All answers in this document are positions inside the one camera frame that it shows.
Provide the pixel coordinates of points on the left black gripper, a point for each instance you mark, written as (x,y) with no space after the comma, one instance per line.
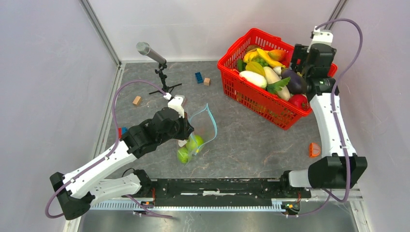
(187,128)

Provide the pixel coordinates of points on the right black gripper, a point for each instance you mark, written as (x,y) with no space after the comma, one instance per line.
(300,53)

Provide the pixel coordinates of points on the green apple toy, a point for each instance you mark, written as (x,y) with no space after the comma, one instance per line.
(195,143)

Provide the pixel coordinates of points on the clear zip top bag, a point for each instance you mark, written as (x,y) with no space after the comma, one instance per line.
(204,125)

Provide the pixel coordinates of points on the orange mango toy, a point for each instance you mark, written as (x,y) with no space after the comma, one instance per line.
(277,55)

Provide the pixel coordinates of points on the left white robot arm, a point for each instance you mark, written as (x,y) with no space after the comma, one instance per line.
(75,192)

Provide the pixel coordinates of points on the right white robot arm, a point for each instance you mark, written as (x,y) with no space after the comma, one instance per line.
(339,167)

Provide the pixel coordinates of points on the purple eggplant toy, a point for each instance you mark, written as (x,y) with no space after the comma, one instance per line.
(296,84)

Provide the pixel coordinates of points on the red apple toy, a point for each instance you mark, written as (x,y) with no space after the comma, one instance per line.
(288,58)

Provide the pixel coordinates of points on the wooden block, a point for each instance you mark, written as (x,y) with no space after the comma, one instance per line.
(137,101)

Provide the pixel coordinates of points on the red tomato toy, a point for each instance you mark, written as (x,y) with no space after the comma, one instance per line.
(300,101)

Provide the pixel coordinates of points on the red and blue bricks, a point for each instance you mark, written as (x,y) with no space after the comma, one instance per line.
(122,131)

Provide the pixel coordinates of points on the white radish toy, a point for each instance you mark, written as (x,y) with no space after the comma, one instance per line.
(276,85)

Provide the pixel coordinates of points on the green grapes toy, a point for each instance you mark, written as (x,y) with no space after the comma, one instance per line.
(261,61)

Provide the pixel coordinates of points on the blue toy brick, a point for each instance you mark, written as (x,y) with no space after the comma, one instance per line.
(199,78)

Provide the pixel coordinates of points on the black tripod stand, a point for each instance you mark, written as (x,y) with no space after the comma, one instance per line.
(163,77)

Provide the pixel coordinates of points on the small wooden cube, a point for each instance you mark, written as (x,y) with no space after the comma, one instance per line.
(207,81)

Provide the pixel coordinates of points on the white cucumber toy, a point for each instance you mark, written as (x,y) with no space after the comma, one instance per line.
(254,78)

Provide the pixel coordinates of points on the yellow banana bunch toy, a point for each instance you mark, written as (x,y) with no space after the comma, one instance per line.
(250,56)

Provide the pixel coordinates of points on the red plastic basket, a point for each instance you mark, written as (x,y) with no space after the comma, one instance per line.
(270,106)

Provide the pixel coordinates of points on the grey microphone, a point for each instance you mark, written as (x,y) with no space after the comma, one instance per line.
(145,50)

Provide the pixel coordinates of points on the orange slice toy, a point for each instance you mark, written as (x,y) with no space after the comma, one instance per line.
(314,150)

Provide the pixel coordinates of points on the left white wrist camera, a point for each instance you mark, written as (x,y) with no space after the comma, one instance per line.
(176,103)

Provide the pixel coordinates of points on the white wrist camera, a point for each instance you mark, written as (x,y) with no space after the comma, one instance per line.
(176,103)
(319,36)

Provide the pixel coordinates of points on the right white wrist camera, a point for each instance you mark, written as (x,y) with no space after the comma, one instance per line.
(319,36)

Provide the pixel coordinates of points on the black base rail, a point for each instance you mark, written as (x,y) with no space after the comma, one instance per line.
(209,192)

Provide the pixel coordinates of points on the white cable duct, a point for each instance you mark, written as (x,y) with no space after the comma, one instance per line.
(130,205)

